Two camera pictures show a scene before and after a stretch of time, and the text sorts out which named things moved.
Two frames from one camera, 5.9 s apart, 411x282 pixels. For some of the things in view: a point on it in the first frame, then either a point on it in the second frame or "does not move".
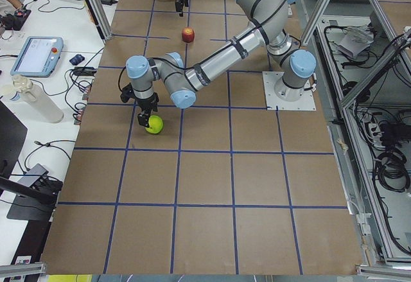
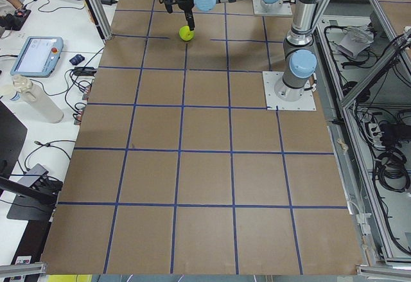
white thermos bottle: x=40 y=98 does not move
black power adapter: x=107 y=0 does not move
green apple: x=155 y=124 → x=185 y=34
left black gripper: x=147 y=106 → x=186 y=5
